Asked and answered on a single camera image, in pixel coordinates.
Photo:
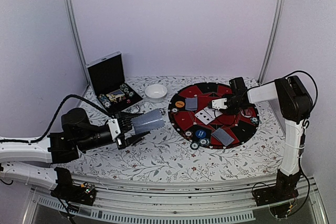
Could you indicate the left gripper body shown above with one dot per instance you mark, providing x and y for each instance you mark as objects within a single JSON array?
[{"x": 85, "y": 144}]

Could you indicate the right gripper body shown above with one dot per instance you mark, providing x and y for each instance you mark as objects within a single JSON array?
[{"x": 234, "y": 102}]

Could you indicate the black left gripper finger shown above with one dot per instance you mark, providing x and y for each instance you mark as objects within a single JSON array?
[
  {"x": 124, "y": 118},
  {"x": 133, "y": 139}
]

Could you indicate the face up ace card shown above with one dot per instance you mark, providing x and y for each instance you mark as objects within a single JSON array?
[{"x": 212, "y": 112}]

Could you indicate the green chips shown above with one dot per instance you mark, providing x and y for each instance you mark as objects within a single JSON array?
[
  {"x": 254, "y": 120},
  {"x": 204, "y": 142}
]

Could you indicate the blue card deck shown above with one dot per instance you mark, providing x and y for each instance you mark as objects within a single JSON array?
[{"x": 147, "y": 122}]

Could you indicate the face up spade card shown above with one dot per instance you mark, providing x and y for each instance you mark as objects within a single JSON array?
[{"x": 204, "y": 117}]

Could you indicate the dealt cards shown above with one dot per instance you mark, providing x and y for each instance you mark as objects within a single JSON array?
[
  {"x": 222, "y": 136},
  {"x": 191, "y": 104}
]

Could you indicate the blue small blind button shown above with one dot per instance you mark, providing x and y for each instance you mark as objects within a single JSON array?
[{"x": 200, "y": 134}]

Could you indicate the orange big blind button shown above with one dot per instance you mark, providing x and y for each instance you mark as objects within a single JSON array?
[{"x": 179, "y": 104}]

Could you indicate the red chips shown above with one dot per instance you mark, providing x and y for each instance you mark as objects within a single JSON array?
[{"x": 188, "y": 134}]

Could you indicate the blue chips off mat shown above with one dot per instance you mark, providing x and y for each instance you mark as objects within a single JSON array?
[{"x": 194, "y": 146}]

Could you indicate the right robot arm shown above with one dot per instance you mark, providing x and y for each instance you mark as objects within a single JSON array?
[{"x": 292, "y": 128}]

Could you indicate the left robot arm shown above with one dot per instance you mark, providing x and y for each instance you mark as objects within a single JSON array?
[{"x": 16, "y": 158}]

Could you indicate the boxed playing card deck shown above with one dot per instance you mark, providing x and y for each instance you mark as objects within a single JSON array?
[{"x": 114, "y": 95}]

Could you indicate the long poker chip row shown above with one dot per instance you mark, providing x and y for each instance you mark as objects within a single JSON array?
[{"x": 104, "y": 100}]

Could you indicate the short poker chip row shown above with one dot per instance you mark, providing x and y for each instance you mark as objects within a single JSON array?
[{"x": 124, "y": 88}]

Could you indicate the floral tablecloth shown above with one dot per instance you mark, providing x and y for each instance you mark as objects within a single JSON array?
[{"x": 166, "y": 157}]

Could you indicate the white ceramic bowl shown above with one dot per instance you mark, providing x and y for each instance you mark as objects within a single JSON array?
[{"x": 156, "y": 93}]

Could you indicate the round red black poker mat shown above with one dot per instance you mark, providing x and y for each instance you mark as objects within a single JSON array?
[{"x": 237, "y": 126}]

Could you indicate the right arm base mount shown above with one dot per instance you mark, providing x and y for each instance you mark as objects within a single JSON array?
[{"x": 272, "y": 194}]

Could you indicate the aluminium frame post left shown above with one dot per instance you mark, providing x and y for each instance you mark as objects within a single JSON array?
[{"x": 76, "y": 38}]

